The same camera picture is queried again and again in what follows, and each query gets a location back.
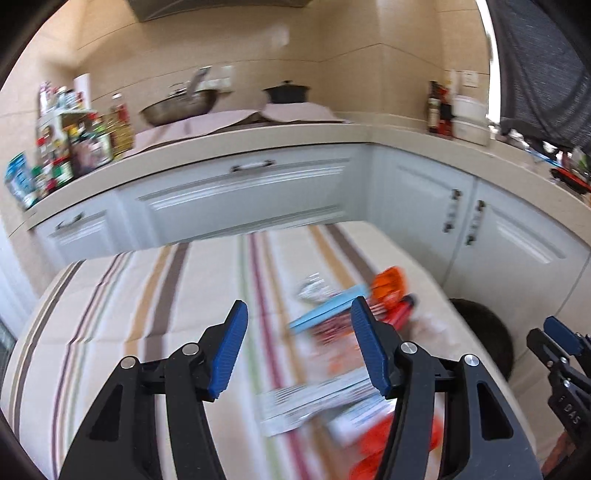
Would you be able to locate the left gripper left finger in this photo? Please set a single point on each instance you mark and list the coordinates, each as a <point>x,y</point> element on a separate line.
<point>117,439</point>

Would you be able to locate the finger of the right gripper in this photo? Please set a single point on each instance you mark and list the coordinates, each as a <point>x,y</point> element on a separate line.
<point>549,353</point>
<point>575,344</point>

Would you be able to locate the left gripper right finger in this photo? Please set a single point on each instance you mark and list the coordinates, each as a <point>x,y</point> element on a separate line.
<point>482,439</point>

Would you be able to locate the red plastic bag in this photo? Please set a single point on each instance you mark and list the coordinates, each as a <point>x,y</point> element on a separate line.
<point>373,444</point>

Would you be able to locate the white tissue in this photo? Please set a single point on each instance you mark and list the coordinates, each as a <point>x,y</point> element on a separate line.
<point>429,331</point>

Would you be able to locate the white blue toothpaste box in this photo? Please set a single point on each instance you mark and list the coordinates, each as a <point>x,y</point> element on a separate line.
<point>354,421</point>

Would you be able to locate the red shiny roll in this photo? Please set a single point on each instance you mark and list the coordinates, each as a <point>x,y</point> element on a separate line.
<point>399,315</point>

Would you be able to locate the white paper package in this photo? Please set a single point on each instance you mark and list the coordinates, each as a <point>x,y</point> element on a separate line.
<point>288,408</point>

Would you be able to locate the orange white snack wrapper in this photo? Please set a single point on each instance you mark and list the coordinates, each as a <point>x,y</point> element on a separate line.
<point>336,357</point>

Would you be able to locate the red white patterned wrapper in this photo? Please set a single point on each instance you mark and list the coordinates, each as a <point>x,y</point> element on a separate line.
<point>335,336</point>

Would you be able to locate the light blue paper strip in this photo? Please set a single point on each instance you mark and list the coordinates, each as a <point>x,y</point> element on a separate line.
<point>336,305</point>

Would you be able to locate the orange bag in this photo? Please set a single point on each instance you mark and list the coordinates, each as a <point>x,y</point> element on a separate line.
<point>389,287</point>

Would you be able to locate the silver foil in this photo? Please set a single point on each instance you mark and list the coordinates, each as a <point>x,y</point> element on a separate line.
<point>315,290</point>

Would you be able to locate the black trash bin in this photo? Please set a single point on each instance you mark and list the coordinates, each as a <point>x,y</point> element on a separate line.
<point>490,331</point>

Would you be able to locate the person's right hand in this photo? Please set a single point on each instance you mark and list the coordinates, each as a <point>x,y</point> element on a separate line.
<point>563,448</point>

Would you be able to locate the striped tablecloth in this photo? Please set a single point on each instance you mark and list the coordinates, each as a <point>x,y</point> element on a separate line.
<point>150,302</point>

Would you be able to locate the red black appliance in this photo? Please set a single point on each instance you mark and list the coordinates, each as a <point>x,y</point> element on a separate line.
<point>571,180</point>

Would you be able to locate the white stacked bowls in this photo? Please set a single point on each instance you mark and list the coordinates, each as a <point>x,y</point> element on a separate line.
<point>469,121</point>

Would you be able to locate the red packet by bottle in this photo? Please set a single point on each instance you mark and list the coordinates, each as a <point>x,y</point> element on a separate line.
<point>446,113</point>

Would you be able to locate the dark sauce bottle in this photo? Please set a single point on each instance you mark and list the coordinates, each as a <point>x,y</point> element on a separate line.
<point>434,105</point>

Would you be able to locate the blue white snack bag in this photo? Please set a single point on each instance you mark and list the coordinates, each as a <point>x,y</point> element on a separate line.
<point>20,182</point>

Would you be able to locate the dark hanging curtain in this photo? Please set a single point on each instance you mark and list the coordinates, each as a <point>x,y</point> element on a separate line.
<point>544,56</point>

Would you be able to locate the white spice rack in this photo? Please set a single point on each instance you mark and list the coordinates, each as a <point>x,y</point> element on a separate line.
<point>64,144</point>

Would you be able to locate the yellow oil bottle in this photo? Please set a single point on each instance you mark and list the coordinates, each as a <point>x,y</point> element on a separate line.
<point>119,126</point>

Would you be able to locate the pink stove cover cloth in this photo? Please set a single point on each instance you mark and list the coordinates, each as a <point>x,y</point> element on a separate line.
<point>212,123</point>

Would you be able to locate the steel wok pan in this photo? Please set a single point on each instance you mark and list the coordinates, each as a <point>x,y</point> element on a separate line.
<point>186,101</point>

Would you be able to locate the black lidded pot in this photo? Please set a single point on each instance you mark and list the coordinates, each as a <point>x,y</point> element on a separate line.
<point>287,93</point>

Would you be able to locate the paper towel roll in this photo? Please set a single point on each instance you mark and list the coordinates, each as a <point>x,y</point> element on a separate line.
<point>82,85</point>

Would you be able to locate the range hood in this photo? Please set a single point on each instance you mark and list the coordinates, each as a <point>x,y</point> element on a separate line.
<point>148,10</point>

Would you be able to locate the cabinet door handle right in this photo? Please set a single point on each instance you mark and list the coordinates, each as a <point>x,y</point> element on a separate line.
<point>475,222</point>

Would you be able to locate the cabinet door handle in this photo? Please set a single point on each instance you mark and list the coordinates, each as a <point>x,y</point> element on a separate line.
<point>475,222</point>
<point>453,210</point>

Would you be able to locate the cabinet door handle left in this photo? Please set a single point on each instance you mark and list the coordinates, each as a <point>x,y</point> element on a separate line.
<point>453,210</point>

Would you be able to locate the drawer handle left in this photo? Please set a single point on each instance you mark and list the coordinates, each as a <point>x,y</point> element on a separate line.
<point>69,223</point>

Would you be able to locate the drawer handle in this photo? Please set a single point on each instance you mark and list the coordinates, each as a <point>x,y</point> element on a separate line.
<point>69,223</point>
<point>252,166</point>

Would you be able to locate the white wall socket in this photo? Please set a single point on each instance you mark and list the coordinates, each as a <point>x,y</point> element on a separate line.
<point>470,79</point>

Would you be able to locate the drawer handle middle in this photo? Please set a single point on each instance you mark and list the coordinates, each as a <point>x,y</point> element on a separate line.
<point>252,166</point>

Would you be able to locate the white wall rack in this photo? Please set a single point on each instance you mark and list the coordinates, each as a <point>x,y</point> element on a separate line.
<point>220,78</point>

